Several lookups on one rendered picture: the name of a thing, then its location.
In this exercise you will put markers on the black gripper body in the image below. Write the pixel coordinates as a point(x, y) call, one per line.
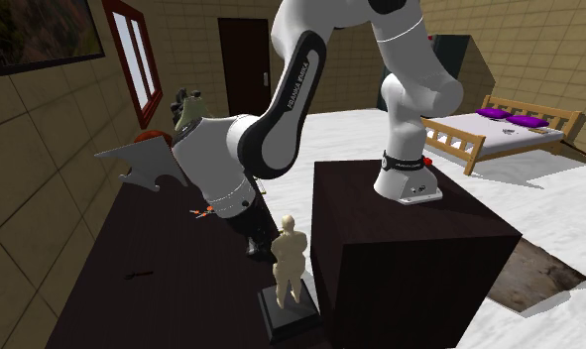
point(254, 224)

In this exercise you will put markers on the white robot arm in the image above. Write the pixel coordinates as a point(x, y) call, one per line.
point(408, 111)

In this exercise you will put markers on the beige human figure on black base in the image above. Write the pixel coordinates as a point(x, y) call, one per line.
point(288, 256)

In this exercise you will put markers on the dark wooden table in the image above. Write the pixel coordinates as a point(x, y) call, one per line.
point(176, 299)

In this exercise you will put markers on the black pen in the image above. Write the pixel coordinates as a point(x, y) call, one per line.
point(138, 274)

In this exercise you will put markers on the olive green figure with black top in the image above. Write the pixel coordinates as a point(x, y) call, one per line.
point(190, 113)

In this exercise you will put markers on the orange round ball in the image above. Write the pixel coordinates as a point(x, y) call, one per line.
point(150, 137)

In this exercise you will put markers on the dark robot stand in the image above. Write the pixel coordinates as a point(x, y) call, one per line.
point(399, 261)

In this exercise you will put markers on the dark brown door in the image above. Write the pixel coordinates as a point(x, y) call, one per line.
point(244, 67)

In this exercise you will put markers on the red framed window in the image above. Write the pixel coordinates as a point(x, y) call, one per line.
point(135, 58)

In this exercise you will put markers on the dark tall cabinet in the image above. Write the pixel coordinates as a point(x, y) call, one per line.
point(449, 53)

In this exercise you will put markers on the wooden bed with purple pillows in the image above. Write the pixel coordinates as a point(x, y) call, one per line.
point(505, 133)

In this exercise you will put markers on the dark framed wall picture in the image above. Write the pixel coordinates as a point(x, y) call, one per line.
point(36, 31)

